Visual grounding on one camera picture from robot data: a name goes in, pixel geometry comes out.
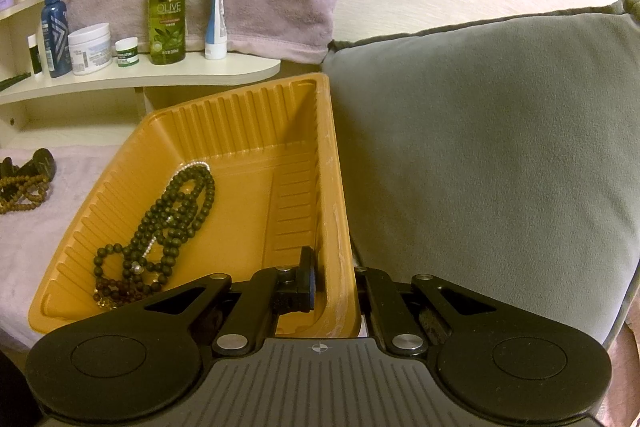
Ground black round compact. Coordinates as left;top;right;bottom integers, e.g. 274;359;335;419
17;148;57;181

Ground small green label jar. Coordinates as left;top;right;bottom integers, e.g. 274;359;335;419
114;37;139;69

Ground white black lip balm stick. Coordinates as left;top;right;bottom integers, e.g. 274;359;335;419
27;34;44;76

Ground blue white tube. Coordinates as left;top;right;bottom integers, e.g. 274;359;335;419
203;0;230;60

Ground white cream jar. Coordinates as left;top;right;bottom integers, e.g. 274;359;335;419
67;22;114;76

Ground white pearl necklace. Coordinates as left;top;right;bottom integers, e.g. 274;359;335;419
144;160;211;259

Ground cream shelf unit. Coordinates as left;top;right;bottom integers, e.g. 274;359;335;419
0;0;282;148

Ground reddish brown bead bracelet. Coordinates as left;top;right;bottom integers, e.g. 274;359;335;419
92;273;167;312

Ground grey cushion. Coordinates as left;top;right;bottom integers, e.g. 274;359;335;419
321;0;640;350

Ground brown bead necklace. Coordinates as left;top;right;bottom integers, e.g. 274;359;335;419
0;173;52;216

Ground blue spray bottle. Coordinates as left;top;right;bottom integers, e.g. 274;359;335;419
39;0;74;78

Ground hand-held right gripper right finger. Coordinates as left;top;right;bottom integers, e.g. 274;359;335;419
353;264;498;356

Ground orange plastic tray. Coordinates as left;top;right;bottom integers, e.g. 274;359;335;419
27;73;362;341

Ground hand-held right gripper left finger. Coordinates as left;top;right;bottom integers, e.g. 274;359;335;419
144;246;318;355

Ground dark green bead necklace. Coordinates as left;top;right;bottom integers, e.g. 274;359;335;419
93;164;217;294

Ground lavender fleece table cloth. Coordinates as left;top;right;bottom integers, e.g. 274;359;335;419
0;144;151;354

